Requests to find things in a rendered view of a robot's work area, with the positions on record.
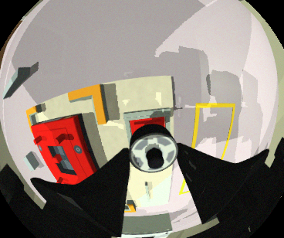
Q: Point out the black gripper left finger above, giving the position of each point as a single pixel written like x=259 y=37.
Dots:
x=100 y=198

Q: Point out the black wheel with grey hub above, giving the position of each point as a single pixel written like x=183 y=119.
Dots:
x=148 y=137

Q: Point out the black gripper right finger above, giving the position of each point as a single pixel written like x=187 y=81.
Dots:
x=213 y=181

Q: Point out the yellow rectangular outline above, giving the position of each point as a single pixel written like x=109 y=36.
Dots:
x=197 y=113

